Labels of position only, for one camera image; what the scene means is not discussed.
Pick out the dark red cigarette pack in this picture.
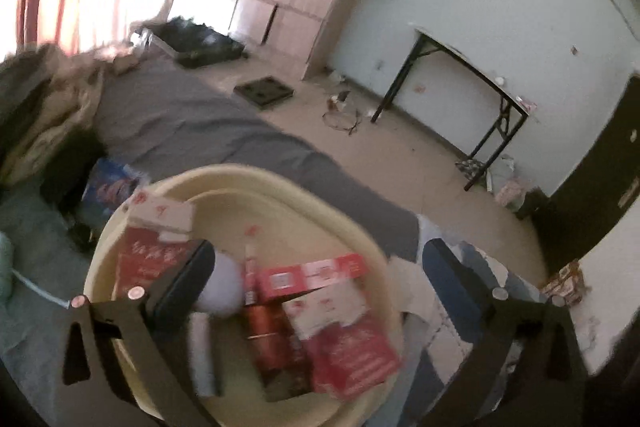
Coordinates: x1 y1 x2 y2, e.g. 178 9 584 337
112 225 194 299

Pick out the dark brown cigarette pack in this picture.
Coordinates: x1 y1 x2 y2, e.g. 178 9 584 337
242 303 312 402

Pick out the red white Double Happiness box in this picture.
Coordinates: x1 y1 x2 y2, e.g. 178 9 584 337
257 254 369 301

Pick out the printed cardboard box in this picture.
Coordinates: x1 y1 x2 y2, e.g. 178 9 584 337
540 260 589 307

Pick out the blue white checkered rug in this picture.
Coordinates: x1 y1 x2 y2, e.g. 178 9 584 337
367 215 544 427

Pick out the pink bag on floor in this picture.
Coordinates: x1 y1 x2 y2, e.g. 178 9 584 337
495 179 527 212

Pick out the red white cigarette pack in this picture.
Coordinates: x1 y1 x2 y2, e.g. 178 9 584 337
282 280 400 401

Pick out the dark door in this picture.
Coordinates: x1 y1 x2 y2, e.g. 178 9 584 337
532 74 640 273

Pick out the grey bed sheet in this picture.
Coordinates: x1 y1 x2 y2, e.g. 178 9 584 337
93 58 419 261

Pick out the black folding table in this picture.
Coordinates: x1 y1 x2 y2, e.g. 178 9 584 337
370 23 536 188

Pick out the power strip with cable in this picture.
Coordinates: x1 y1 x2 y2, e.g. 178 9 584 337
322 90 362 135

